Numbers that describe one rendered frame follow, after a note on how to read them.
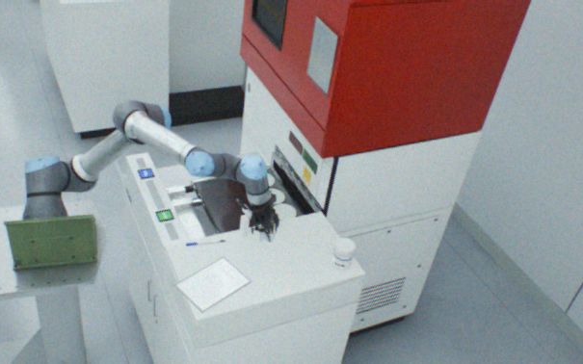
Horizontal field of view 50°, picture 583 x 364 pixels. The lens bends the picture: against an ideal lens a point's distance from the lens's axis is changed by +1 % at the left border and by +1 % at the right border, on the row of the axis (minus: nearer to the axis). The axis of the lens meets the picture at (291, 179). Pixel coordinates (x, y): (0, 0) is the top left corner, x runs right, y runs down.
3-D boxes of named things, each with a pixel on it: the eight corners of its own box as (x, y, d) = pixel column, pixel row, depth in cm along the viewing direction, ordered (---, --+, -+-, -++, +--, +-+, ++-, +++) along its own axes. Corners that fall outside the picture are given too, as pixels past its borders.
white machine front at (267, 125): (247, 127, 306) (253, 54, 281) (322, 237, 250) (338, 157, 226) (240, 128, 304) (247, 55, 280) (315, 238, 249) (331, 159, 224)
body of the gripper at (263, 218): (251, 235, 204) (245, 208, 197) (255, 218, 211) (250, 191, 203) (274, 235, 203) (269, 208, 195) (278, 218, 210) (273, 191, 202)
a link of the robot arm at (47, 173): (17, 195, 221) (15, 157, 222) (50, 195, 233) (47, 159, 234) (40, 191, 215) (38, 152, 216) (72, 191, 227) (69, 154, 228)
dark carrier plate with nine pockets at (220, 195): (270, 169, 269) (270, 168, 269) (304, 220, 246) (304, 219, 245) (194, 183, 255) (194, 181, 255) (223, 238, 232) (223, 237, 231)
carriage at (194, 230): (182, 194, 255) (182, 189, 253) (211, 254, 230) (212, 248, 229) (163, 197, 252) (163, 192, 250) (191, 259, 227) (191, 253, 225)
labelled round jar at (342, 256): (344, 254, 223) (349, 235, 217) (354, 268, 218) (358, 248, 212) (327, 258, 220) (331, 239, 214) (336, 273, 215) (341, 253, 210)
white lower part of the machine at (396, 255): (336, 222, 384) (362, 110, 334) (410, 323, 328) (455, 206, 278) (229, 247, 355) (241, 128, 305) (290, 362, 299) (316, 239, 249)
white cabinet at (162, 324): (243, 272, 341) (257, 152, 292) (324, 425, 276) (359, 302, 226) (126, 301, 315) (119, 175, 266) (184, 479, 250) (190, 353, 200)
